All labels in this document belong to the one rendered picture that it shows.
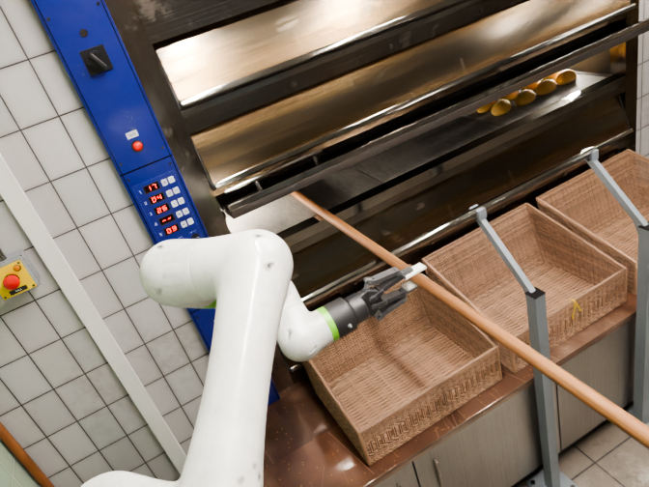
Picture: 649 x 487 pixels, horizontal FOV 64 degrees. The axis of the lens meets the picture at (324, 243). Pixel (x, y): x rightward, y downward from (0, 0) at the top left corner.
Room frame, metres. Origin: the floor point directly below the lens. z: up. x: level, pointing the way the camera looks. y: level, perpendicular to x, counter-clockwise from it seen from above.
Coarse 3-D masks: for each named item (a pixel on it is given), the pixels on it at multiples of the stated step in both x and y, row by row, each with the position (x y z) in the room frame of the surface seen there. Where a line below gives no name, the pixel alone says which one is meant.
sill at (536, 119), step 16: (608, 80) 2.10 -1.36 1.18; (624, 80) 2.09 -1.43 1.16; (576, 96) 2.04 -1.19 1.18; (592, 96) 2.04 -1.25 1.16; (544, 112) 1.98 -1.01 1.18; (560, 112) 1.98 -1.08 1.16; (512, 128) 1.93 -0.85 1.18; (528, 128) 1.93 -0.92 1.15; (480, 144) 1.87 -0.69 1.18; (496, 144) 1.89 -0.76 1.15; (432, 160) 1.86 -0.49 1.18; (448, 160) 1.82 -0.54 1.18; (464, 160) 1.84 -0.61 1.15; (400, 176) 1.81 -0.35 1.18; (416, 176) 1.78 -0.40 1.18; (432, 176) 1.79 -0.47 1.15; (368, 192) 1.76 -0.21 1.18; (384, 192) 1.73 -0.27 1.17; (400, 192) 1.75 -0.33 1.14; (336, 208) 1.72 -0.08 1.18; (352, 208) 1.69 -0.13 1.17; (368, 208) 1.71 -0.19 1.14; (304, 224) 1.67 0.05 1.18; (320, 224) 1.65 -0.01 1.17; (288, 240) 1.62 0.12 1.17
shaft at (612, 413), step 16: (320, 208) 1.69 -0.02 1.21; (336, 224) 1.55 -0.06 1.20; (368, 240) 1.38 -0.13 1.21; (384, 256) 1.27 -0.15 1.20; (432, 288) 1.06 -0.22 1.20; (448, 304) 0.99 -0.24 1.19; (464, 304) 0.96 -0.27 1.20; (480, 320) 0.89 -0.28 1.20; (496, 336) 0.84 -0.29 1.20; (512, 336) 0.82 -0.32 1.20; (512, 352) 0.80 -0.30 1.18; (528, 352) 0.76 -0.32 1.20; (544, 368) 0.71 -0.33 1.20; (560, 368) 0.70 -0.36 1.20; (560, 384) 0.67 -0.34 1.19; (576, 384) 0.65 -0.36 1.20; (592, 400) 0.61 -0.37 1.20; (608, 400) 0.60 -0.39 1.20; (608, 416) 0.58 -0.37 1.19; (624, 416) 0.56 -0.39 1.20; (640, 432) 0.53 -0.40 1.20
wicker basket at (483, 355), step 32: (416, 288) 1.69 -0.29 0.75; (384, 320) 1.62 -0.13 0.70; (416, 320) 1.64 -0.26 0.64; (448, 320) 1.52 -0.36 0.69; (352, 352) 1.55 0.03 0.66; (384, 352) 1.57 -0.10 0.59; (416, 352) 1.52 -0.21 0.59; (448, 352) 1.47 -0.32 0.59; (480, 352) 1.36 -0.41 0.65; (320, 384) 1.36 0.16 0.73; (352, 384) 1.46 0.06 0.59; (384, 384) 1.41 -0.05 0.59; (416, 384) 1.36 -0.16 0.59; (448, 384) 1.21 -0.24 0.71; (480, 384) 1.24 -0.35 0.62; (352, 416) 1.31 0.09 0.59; (384, 416) 1.14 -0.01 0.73; (416, 416) 1.17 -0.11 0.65; (384, 448) 1.13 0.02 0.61
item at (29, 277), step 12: (12, 252) 1.39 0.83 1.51; (24, 252) 1.39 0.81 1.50; (0, 264) 1.33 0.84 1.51; (12, 264) 1.32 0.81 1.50; (24, 264) 1.34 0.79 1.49; (0, 276) 1.31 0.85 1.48; (24, 276) 1.33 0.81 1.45; (36, 276) 1.35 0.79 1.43; (0, 288) 1.31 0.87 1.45; (24, 288) 1.32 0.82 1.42
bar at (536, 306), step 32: (576, 160) 1.53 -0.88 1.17; (512, 192) 1.45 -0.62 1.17; (448, 224) 1.38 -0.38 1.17; (480, 224) 1.41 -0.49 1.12; (640, 224) 1.37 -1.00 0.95; (640, 256) 1.36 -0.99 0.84; (320, 288) 1.26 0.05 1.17; (640, 288) 1.36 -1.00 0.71; (544, 320) 1.20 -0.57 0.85; (640, 320) 1.35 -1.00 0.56; (544, 352) 1.20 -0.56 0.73; (640, 352) 1.35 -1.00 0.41; (544, 384) 1.19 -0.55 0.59; (640, 384) 1.34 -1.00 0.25; (544, 416) 1.20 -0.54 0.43; (640, 416) 1.34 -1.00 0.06; (544, 448) 1.21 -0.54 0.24; (544, 480) 1.24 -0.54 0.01
